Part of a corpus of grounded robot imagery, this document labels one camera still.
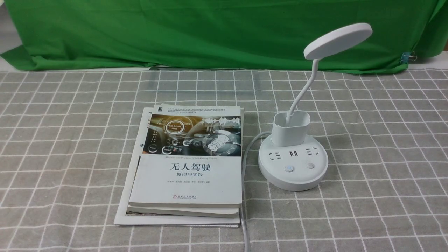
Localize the white desk lamp with sockets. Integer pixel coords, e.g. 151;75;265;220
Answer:
258;23;373;191

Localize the top self-driving textbook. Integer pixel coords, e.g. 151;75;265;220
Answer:
128;106;243;208

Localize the middle white book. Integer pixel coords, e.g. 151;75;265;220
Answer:
127;104;245;219

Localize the bottom large white book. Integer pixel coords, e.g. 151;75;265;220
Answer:
114;107;240;228

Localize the grey checkered tablecloth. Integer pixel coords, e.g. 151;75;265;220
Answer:
0;70;448;252

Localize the blue binder clip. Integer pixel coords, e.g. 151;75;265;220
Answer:
399;51;418;64

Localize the green backdrop cloth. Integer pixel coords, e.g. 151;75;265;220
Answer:
1;0;447;74

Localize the white lamp power cable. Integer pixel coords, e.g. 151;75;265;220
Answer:
241;131;272;252

